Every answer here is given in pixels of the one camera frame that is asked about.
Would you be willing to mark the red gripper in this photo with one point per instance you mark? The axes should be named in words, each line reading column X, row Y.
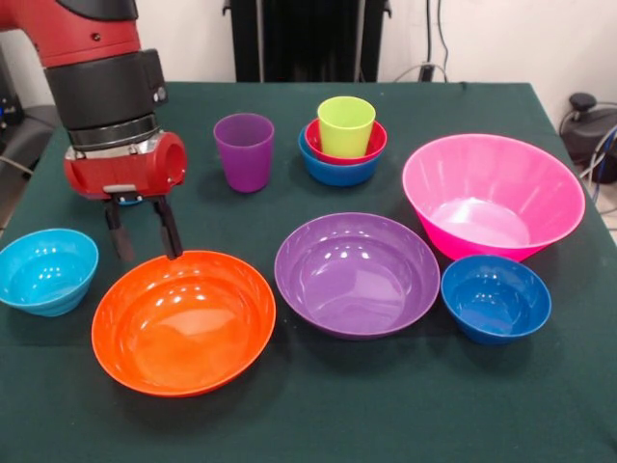
column 125, row 173

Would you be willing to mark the light blue small bowl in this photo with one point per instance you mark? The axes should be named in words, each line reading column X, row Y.
column 48, row 280

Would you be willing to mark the lime green plastic cup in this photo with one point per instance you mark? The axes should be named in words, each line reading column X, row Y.
column 344, row 130

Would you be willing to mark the red small bowl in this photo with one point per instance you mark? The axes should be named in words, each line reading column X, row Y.
column 381, row 142

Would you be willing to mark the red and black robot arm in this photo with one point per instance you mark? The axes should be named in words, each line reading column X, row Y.
column 96, row 91

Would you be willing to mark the light blue plastic cup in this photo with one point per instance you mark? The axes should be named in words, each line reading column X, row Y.
column 131, row 203

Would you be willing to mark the wide orange bowl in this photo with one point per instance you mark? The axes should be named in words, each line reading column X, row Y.
column 183, row 333

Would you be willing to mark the purple plastic cup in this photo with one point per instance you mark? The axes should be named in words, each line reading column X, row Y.
column 243, row 159

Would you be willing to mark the black equipment box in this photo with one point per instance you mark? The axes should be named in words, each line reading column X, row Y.
column 7, row 101

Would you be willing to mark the blue straight-sided bowl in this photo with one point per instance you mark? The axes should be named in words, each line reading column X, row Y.
column 337, row 176

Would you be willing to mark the wide purple bowl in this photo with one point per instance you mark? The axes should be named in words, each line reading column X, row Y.
column 356, row 280

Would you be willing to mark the dark green tablecloth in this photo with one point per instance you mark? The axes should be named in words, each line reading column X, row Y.
column 337, row 410

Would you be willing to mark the large pink bowl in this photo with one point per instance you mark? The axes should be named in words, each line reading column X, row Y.
column 487, row 178

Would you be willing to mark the dark blue small bowl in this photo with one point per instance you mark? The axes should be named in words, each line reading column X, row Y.
column 496, row 304

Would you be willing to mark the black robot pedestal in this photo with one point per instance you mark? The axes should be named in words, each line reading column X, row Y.
column 299, row 38

